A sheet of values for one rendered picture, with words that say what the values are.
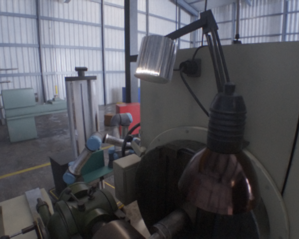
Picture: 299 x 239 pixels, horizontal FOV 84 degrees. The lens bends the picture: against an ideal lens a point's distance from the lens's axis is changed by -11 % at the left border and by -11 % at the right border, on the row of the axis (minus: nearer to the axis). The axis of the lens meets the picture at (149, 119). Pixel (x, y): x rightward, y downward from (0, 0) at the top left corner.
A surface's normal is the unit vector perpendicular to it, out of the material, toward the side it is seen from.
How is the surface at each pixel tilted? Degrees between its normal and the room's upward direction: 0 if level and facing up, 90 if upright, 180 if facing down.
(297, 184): 90
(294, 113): 90
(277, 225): 90
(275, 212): 90
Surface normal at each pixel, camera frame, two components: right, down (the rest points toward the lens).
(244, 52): -0.74, 0.16
